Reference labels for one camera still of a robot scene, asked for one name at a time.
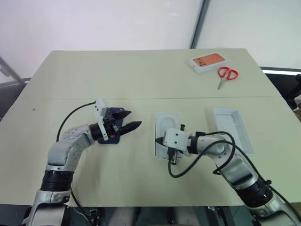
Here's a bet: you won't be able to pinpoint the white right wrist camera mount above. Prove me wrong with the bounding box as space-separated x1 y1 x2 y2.
163 128 191 154

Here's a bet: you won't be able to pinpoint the grey metal frame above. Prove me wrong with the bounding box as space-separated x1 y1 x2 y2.
0 55 31 89

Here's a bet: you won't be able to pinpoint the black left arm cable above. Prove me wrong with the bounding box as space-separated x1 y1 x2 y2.
56 100 97 222

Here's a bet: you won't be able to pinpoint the white phone box base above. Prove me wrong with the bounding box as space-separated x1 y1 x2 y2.
153 112 182 161

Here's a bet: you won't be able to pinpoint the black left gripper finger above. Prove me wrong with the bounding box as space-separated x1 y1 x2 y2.
112 109 132 121
119 121 143 136

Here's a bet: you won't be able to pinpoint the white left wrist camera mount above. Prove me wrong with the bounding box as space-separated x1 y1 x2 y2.
93 98 111 141

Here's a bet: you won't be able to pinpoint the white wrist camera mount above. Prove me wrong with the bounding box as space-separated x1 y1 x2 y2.
93 98 111 141
163 128 191 154

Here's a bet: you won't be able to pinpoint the dark window frame post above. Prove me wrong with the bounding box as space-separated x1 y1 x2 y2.
190 0 212 49

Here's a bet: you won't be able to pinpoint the white box with orange phone print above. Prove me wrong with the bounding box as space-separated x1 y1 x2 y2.
188 53 230 75

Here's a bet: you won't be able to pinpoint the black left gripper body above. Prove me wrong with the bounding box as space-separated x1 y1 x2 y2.
104 112 123 139

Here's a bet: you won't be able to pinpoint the white phone box lid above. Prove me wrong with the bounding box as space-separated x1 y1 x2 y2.
210 107 256 156

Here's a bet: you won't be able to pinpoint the dark blue phone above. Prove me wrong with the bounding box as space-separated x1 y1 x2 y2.
97 106 126 145

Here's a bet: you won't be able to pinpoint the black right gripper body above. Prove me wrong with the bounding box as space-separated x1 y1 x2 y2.
166 124 187 166

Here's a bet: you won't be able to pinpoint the red handled scissors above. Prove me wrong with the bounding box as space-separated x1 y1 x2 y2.
217 66 239 90

